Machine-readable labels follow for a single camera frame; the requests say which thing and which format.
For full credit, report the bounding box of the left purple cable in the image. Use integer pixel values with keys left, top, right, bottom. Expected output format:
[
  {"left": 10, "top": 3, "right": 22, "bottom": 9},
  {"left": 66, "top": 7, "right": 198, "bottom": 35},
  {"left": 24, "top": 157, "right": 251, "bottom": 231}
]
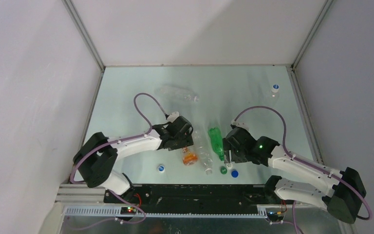
[{"left": 69, "top": 93, "right": 175, "bottom": 185}]

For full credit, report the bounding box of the Pocari Sweat blue cap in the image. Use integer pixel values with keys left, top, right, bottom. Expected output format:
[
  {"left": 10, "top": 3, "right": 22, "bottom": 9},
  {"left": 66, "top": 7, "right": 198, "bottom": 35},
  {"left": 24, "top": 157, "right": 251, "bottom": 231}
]
[{"left": 271, "top": 84, "right": 280, "bottom": 93}]

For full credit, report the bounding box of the orange label bottle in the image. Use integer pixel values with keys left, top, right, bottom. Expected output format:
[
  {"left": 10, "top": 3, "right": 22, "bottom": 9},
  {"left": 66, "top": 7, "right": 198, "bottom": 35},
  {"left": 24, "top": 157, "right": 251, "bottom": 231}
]
[{"left": 182, "top": 147, "right": 198, "bottom": 166}]

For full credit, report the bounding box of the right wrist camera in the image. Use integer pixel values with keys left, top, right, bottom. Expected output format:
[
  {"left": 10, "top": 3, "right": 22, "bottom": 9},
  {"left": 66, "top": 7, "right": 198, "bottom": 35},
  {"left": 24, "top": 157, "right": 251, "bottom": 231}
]
[{"left": 230, "top": 120, "right": 249, "bottom": 131}]

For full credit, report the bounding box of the right circuit board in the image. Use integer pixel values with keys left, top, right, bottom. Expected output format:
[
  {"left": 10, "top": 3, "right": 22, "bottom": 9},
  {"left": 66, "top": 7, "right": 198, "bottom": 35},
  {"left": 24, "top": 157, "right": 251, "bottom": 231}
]
[{"left": 266, "top": 212, "right": 286, "bottom": 223}]

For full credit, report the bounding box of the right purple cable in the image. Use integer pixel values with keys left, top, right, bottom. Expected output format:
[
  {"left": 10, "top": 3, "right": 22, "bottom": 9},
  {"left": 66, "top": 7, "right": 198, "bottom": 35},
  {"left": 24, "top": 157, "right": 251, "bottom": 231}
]
[{"left": 233, "top": 106, "right": 374, "bottom": 221}]

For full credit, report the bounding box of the blue white cap left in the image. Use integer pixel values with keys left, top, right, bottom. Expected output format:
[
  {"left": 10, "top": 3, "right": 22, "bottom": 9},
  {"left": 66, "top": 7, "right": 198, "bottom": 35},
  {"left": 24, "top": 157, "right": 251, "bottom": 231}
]
[{"left": 157, "top": 165, "right": 165, "bottom": 173}]

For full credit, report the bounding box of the green bottle cap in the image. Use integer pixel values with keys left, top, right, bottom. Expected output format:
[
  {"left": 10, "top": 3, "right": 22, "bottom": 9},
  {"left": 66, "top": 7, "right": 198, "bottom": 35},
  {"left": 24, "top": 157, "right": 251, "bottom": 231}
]
[{"left": 220, "top": 166, "right": 228, "bottom": 175}]

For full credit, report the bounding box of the left circuit board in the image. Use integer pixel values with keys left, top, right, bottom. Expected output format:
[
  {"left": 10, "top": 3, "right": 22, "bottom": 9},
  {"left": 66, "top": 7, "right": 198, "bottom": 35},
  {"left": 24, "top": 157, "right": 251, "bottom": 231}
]
[{"left": 120, "top": 207, "right": 138, "bottom": 215}]

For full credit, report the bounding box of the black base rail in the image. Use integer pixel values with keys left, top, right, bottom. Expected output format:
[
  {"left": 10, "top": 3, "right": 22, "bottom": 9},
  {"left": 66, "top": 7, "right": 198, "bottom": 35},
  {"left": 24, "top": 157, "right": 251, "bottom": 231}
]
[{"left": 121, "top": 184, "right": 292, "bottom": 215}]

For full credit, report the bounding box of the blue bottle cap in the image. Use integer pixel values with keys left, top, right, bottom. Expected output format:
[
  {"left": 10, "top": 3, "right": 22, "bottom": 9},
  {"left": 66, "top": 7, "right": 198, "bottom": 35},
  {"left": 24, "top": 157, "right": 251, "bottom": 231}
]
[{"left": 230, "top": 170, "right": 239, "bottom": 178}]

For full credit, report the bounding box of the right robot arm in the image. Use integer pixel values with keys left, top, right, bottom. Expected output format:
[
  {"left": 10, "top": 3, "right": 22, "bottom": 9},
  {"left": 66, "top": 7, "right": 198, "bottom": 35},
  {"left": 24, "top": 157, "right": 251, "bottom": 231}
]
[{"left": 223, "top": 127, "right": 366, "bottom": 224}]

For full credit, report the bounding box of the purple cable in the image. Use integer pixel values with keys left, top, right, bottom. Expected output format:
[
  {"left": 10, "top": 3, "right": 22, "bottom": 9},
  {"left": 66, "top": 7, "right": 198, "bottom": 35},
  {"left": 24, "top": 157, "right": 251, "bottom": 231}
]
[
  {"left": 233, "top": 106, "right": 374, "bottom": 221},
  {"left": 69, "top": 93, "right": 175, "bottom": 185}
]

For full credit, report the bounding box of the circuit board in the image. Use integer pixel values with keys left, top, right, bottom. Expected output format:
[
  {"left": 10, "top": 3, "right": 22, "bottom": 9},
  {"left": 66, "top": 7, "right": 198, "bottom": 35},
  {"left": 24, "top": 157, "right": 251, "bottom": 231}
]
[
  {"left": 120, "top": 207, "right": 138, "bottom": 215},
  {"left": 266, "top": 212, "right": 286, "bottom": 223}
]

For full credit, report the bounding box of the clear bottle white ring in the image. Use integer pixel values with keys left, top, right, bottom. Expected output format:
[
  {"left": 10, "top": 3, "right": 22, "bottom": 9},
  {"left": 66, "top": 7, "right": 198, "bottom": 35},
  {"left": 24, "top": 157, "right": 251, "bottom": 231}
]
[{"left": 191, "top": 130, "right": 213, "bottom": 176}]

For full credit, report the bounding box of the green plastic bottle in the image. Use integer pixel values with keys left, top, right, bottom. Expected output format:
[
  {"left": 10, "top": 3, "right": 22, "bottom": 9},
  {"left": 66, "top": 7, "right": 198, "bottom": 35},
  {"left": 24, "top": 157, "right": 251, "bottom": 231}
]
[{"left": 208, "top": 127, "right": 224, "bottom": 161}]

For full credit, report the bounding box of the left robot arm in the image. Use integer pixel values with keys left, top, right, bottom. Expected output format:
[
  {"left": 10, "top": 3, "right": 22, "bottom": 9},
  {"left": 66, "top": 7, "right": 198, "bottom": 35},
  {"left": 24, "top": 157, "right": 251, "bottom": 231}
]
[{"left": 73, "top": 116, "right": 194, "bottom": 203}]

